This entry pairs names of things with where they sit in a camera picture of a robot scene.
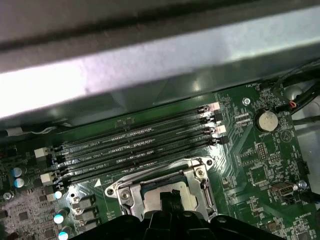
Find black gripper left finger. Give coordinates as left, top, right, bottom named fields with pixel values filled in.
left=82, top=190, right=174, bottom=240

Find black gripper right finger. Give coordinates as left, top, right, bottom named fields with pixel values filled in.
left=172, top=189, right=283, bottom=240

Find silver CPU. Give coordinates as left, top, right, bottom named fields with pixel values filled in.
left=142, top=181, right=200, bottom=217

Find metal socket cover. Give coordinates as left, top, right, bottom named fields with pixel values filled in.
left=116, top=163, right=217, bottom=221

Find CPU socket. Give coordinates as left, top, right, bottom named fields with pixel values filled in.
left=104, top=156, right=218, bottom=223

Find green motherboard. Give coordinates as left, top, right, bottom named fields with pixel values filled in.
left=0, top=83, right=320, bottom=240

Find internal USB port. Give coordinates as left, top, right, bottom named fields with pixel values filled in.
left=271, top=183, right=295, bottom=201

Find silver coin battery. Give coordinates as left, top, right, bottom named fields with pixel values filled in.
left=254, top=108, right=280, bottom=133

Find black PC case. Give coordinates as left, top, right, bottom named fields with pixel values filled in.
left=0, top=0, right=320, bottom=151

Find black sleeved wire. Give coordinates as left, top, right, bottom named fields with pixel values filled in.
left=273, top=82, right=320, bottom=113

